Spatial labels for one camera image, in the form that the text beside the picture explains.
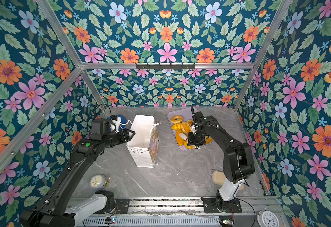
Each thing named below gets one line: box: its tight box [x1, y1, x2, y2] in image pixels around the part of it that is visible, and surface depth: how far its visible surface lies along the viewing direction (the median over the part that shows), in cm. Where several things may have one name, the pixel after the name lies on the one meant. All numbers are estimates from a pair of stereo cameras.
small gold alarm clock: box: [89, 173, 111, 191], surface depth 80 cm
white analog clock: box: [256, 207, 280, 227], surface depth 68 cm
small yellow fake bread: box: [171, 122, 182, 131], surface depth 106 cm
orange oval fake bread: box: [175, 129, 188, 147], surface depth 96 cm
